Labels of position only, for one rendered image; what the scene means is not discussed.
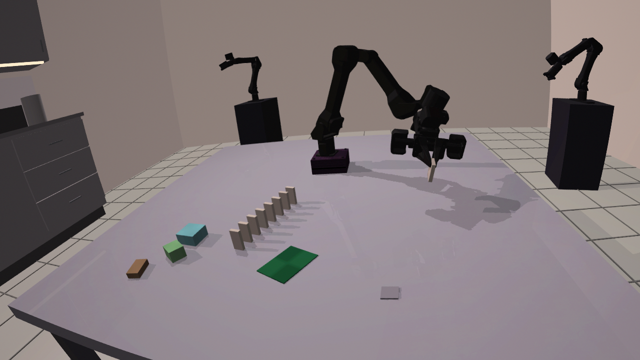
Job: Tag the teal block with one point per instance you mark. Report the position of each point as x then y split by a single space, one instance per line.
192 234

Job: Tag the green block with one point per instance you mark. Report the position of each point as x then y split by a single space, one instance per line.
174 251

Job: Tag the green flat mat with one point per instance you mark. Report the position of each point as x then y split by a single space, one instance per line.
287 264

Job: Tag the brown rectangular block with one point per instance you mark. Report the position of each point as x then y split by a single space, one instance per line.
137 268

